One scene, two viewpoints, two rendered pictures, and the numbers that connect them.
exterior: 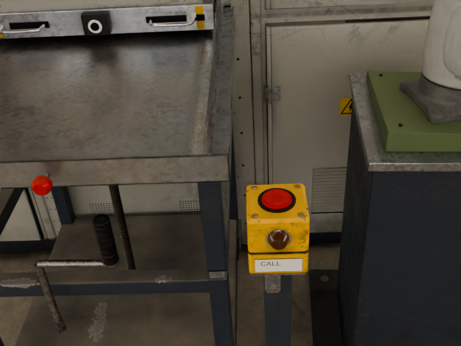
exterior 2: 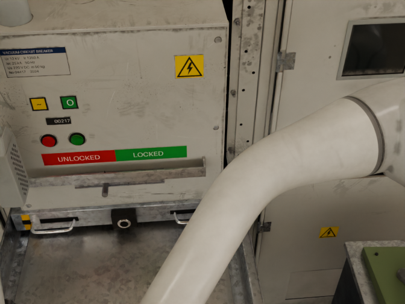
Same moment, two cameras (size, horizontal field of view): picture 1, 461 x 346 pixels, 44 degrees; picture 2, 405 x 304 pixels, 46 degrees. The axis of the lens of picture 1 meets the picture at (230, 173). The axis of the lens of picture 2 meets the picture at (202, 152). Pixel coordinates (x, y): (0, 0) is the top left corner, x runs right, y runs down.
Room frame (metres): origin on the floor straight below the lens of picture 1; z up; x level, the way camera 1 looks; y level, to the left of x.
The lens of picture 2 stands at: (0.47, 0.20, 1.80)
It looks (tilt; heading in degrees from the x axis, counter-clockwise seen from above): 41 degrees down; 352
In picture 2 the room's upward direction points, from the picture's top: straight up
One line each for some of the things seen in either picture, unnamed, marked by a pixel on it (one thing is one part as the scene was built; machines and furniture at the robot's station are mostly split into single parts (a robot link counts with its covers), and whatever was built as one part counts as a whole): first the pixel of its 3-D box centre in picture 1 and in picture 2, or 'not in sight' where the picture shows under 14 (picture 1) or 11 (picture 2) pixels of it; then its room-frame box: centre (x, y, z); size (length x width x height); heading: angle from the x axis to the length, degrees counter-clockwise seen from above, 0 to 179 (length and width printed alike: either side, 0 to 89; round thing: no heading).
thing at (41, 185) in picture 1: (43, 182); not in sight; (0.77, 0.31, 0.82); 0.04 x 0.03 x 0.03; 177
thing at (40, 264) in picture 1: (79, 278); not in sight; (0.77, 0.30, 0.59); 0.17 x 0.03 x 0.30; 85
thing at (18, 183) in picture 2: not in sight; (5, 164); (1.23, 0.50, 1.14); 0.08 x 0.05 x 0.17; 177
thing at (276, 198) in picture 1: (276, 202); not in sight; (0.58, -0.06, 0.90); 0.04 x 0.04 x 0.02
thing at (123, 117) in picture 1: (90, 81); (126, 284); (1.13, 0.29, 0.82); 0.68 x 0.62 x 0.06; 177
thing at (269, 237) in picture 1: (278, 241); not in sight; (0.53, -0.06, 0.87); 0.03 x 0.01 x 0.03; 87
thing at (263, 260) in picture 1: (276, 228); not in sight; (0.58, -0.06, 0.85); 0.08 x 0.08 x 0.10; 87
